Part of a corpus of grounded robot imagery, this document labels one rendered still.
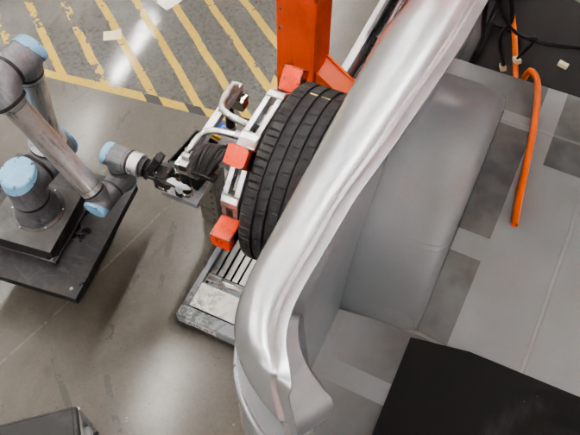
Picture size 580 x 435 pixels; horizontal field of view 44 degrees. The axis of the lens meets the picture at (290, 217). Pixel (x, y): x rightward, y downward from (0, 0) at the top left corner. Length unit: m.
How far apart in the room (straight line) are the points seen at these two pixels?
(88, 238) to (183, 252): 0.48
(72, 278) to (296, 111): 1.27
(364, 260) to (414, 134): 0.38
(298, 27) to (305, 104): 0.46
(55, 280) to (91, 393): 0.49
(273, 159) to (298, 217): 0.79
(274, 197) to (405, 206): 0.45
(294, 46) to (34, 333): 1.67
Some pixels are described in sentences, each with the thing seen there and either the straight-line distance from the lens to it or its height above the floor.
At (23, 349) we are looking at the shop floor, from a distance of 3.32.
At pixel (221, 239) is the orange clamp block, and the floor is 0.88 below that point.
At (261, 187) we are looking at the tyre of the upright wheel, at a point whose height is 1.07.
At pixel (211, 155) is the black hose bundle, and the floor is 1.04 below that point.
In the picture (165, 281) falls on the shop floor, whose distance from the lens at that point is 3.31.
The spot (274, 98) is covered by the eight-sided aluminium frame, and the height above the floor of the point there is 1.12.
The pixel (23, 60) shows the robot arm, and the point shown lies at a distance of 2.52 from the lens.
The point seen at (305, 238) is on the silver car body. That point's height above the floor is 1.68.
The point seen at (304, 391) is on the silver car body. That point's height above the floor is 1.50.
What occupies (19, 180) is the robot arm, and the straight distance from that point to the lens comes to 2.93.
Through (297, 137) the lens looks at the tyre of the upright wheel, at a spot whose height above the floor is 1.17.
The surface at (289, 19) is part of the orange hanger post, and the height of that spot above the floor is 1.11.
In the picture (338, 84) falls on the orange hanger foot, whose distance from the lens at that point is 2.89.
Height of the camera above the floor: 2.89
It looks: 57 degrees down
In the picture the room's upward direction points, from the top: straight up
